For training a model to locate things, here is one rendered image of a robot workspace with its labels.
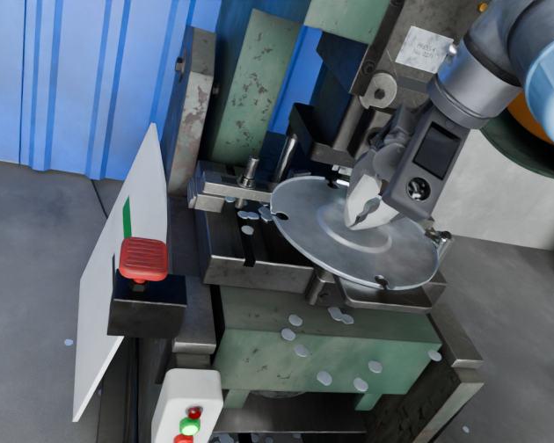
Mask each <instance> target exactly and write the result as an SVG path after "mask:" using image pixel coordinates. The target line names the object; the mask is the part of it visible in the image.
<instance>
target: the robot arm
mask: <svg viewBox="0 0 554 443"><path fill-rule="evenodd" d="M445 52H446V53H447V54H448V56H447V58H446V59H445V60H444V61H443V63H442V64H441V65H440V66H439V68H438V69H437V72H436V73H435V74H434V76H433V77H432V78H431V79H430V81H429V82H428V83H427V85H426V91H427V94H428V96H429V98H428V100H427V101H426V102H425V103H424V104H423V105H420V106H418V107H417V108H415V107H413V106H411V105H409V104H408V103H406V102H405V101H404V102H403V103H402V104H401V106H400V107H399V108H398V109H397V110H396V111H395V113H394V114H393V115H392V116H391V118H390V119H389V120H388V122H387V123H386V124H385V125H384V127H383V128H382V129H381V131H380V132H379V134H378V136H377V138H376V143H375V146H374V145H371V146H370V148H369V150H368V152H366V153H363V154H362V155H361V156H360V157H359V159H358V160H357V162H356V163H355V165H354V168H353V171H352V173H351V177H350V181H349V186H348V189H347V194H346V204H345V209H344V219H345V224H346V226H347V227H348V228H350V229H351V230H355V229H367V228H373V227H376V226H380V225H383V224H385V223H388V222H395V221H397V220H400V219H402V218H405V217H408V218H409V219H411V220H412V221H414V222H417V223H419V222H422V221H424V220H426V219H428V218H429V217H430V216H431V214H432V212H433V211H434V208H435V206H436V204H437V201H438V199H439V198H440V196H441V193H442V191H443V189H444V186H445V184H446V183H447V181H448V178H449V176H450V173H451V171H452V170H453V168H454V166H455V164H456V160H457V158H458V157H459V155H460V153H461V151H462V149H463V145H464V143H465V142H466V140H467V138H468V136H469V134H470V131H471V129H480V128H482V127H483V126H484V125H485V124H486V123H487V122H488V121H489V120H490V119H491V118H492V117H495V116H498V115H499V114H500V113H501V112H502V111H503V110H504V109H505V108H506V107H507V106H508V105H509V104H510V103H511V102H512V101H513V100H514V99H515V98H516V97H517V96H518V95H519V94H520V93H521V92H522V91H524V94H525V99H526V102H527V105H528V108H529V110H530V112H531V114H532V115H533V117H534V118H535V119H536V120H537V122H538V123H539V124H541V126H542V128H543V130H544V132H545V133H546V134H547V135H548V137H549V138H550V139H551V140H552V141H553V142H554V0H492V1H491V2H490V3H489V4H488V6H487V7H486V8H485V10H484V11H483V12H482V13H481V15H480V16H479V17H478V18H477V20H476V21H475V22H474V23H473V25H472V26H471V27H470V29H469V30H468V31H467V33H466V34H464V36H463V37H462V39H461V40H460V43H459V45H458V46H456V45H454V44H448V46H447V47H446V49H445ZM406 109H408V110H410V111H412V112H413V113H412V112H409V111H408V110H406ZM382 179H385V180H387V181H388V182H389V184H388V186H387V188H386V190H385V192H384V193H383V195H382V197H381V199H380V201H379V203H377V204H376V205H374V206H372V207H370V208H369V210H368V212H367V213H365V214H364V215H361V216H358V214H359V213H361V212H362V211H363V208H364V206H365V203H366V202H367V201H368V200H370V199H373V198H374V197H375V196H376V195H377V194H378V193H379V192H380V189H381V186H382V181H381V180H382Z"/></svg>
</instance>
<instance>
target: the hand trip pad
mask: <svg viewBox="0 0 554 443"><path fill-rule="evenodd" d="M168 269H169V263H168V247H167V245H166V244H165V243H164V242H163V241H160V240H157V239H149V238H142V237H135V236H129V237H127V238H125V239H124V240H123V241H122V243H121V246H120V262H119V271H120V273H121V275H123V276H124V277H126V278H129V279H134V281H135V282H137V283H143V282H145V281H146V280H152V281H159V280H163V279H164V278H165V277H166V276H167V273H168Z"/></svg>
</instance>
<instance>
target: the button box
mask: <svg viewBox="0 0 554 443"><path fill-rule="evenodd" d="M91 182H92V184H93V187H94V189H95V192H96V194H97V196H98V200H99V202H100V205H101V206H102V209H103V211H104V213H105V216H106V219H107V220H108V216H107V213H106V211H105V208H104V206H103V204H102V201H101V199H100V197H99V195H98V191H97V188H96V186H95V184H94V182H93V179H91ZM138 389H139V338H135V434H134V443H138ZM191 404H200V405H202V406H203V410H204V411H203V412H202V413H201V417H200V418H199V420H200V430H199V431H198V432H197V433H195V434H194V435H193V441H194V443H208V440H209V437H210V435H211V432H212V431H213V429H214V426H215V423H216V420H217V419H218V416H219V414H220V412H221V409H222V407H223V398H222V384H221V376H220V373H219V372H218V371H216V370H205V369H184V368H173V369H171V370H169V371H168V372H167V373H166V376H165V378H164V384H163V387H162V389H161V393H160V396H159V398H158V402H157V407H156V410H155V413H154V416H153V419H152V422H151V443H173V439H174V438H175V437H176V436H177V435H179V434H181V433H180V432H179V422H180V420H181V419H183V418H186V417H187V415H186V414H185V409H186V407H187V406H189V405H191Z"/></svg>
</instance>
